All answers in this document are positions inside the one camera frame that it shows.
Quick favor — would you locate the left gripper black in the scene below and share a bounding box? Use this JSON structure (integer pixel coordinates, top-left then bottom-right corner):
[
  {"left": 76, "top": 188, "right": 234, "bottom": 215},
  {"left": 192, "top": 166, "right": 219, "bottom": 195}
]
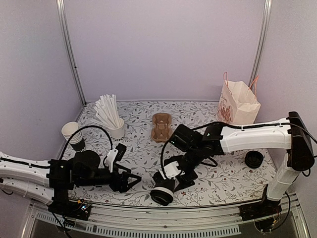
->
[{"left": 76, "top": 163, "right": 142, "bottom": 193}]

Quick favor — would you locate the black white paper cup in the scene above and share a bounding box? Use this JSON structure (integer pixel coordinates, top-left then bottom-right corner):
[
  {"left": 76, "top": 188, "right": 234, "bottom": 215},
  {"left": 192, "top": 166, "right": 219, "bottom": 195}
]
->
[{"left": 153, "top": 179, "right": 175, "bottom": 195}]

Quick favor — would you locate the black plastic cup lid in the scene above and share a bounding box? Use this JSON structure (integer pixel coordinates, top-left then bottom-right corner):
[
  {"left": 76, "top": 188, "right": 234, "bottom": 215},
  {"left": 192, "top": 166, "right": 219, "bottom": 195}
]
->
[{"left": 150, "top": 189, "right": 173, "bottom": 206}]

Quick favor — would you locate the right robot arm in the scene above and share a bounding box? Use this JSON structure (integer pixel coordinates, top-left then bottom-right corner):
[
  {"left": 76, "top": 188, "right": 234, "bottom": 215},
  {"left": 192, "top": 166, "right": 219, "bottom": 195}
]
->
[{"left": 164, "top": 112, "right": 315, "bottom": 216}]

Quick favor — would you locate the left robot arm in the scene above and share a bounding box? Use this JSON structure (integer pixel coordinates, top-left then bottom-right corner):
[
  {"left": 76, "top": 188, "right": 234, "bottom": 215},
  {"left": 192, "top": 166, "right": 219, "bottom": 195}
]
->
[{"left": 0, "top": 149, "right": 142, "bottom": 215}]

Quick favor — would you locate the paper takeout bag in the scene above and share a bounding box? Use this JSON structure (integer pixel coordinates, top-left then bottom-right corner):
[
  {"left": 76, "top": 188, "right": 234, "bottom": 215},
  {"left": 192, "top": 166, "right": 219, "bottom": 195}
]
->
[{"left": 216, "top": 72, "right": 261, "bottom": 125}]

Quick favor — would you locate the white cup holding straws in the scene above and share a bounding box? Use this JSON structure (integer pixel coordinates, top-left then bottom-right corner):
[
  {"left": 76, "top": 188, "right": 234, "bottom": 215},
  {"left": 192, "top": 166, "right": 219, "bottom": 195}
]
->
[{"left": 108, "top": 118, "right": 125, "bottom": 141}]

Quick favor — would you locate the brown cardboard cup carrier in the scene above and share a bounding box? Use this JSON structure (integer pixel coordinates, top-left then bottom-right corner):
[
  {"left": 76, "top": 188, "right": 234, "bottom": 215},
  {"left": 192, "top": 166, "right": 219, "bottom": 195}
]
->
[{"left": 151, "top": 113, "right": 173, "bottom": 143}]

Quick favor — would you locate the floral table mat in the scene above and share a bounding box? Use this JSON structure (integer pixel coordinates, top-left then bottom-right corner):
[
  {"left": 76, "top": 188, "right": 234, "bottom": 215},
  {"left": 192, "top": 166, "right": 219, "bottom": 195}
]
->
[{"left": 68, "top": 101, "right": 276, "bottom": 207}]

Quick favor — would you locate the stack of paper cups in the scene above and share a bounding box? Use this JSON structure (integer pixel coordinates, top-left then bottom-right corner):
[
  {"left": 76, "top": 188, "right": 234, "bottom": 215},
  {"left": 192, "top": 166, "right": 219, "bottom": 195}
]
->
[{"left": 61, "top": 121, "right": 85, "bottom": 151}]

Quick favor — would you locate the bundle of wrapped straws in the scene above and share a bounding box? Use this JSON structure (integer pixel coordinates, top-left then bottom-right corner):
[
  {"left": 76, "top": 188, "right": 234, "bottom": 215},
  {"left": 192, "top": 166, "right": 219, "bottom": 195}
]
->
[{"left": 93, "top": 94, "right": 124, "bottom": 129}]

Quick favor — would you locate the stack of black lids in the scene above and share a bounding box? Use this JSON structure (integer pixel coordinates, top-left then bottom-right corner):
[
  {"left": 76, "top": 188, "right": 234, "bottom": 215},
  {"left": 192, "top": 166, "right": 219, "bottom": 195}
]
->
[{"left": 245, "top": 151, "right": 264, "bottom": 169}]

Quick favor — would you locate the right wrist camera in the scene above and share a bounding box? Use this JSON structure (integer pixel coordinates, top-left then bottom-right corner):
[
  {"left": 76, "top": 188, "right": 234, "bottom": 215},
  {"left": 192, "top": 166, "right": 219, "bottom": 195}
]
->
[{"left": 153, "top": 161, "right": 185, "bottom": 182}]

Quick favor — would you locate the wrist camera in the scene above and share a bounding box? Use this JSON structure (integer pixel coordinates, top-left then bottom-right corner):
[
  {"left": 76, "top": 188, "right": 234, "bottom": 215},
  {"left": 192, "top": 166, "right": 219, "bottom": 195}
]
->
[
  {"left": 103, "top": 143, "right": 127, "bottom": 173},
  {"left": 153, "top": 161, "right": 185, "bottom": 182}
]

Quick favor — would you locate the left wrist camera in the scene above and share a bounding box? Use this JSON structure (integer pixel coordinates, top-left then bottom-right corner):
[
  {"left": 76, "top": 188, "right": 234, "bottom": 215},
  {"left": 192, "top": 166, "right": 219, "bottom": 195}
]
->
[{"left": 103, "top": 143, "right": 127, "bottom": 173}]

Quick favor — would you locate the front aluminium rail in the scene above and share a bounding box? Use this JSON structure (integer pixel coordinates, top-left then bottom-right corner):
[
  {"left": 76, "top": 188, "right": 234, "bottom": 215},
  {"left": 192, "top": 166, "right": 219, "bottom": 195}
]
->
[{"left": 21, "top": 194, "right": 311, "bottom": 238}]

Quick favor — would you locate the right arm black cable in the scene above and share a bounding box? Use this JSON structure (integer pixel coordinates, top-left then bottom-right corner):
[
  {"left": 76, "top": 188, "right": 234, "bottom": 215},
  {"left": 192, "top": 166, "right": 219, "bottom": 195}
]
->
[{"left": 159, "top": 121, "right": 223, "bottom": 174}]

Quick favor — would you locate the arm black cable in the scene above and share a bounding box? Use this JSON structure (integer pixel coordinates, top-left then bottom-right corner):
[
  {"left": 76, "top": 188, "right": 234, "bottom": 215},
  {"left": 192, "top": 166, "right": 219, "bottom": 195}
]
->
[
  {"left": 59, "top": 125, "right": 113, "bottom": 162},
  {"left": 159, "top": 121, "right": 223, "bottom": 174}
]

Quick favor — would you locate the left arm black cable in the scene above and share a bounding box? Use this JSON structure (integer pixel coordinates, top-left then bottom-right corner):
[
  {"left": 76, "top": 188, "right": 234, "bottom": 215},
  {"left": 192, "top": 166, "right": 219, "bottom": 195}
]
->
[{"left": 59, "top": 125, "right": 113, "bottom": 162}]

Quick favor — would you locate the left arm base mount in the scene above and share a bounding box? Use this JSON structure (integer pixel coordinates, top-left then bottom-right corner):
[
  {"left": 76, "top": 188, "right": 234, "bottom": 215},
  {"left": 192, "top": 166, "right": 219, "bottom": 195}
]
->
[{"left": 48, "top": 199, "right": 91, "bottom": 221}]

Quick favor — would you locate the right aluminium frame post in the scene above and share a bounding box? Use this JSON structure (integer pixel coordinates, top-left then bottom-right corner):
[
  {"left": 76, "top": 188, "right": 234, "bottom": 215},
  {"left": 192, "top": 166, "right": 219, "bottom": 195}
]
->
[{"left": 249, "top": 0, "right": 272, "bottom": 86}]

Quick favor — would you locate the aluminium frame post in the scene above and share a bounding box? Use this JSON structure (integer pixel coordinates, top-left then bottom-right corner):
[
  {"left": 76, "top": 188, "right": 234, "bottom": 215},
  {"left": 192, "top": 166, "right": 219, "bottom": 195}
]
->
[
  {"left": 249, "top": 0, "right": 272, "bottom": 86},
  {"left": 56, "top": 0, "right": 87, "bottom": 106}
]

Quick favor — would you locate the left aluminium frame post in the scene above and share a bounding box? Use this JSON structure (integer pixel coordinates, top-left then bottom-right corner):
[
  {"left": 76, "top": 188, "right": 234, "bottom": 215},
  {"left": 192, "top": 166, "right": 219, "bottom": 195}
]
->
[{"left": 56, "top": 0, "right": 87, "bottom": 106}]

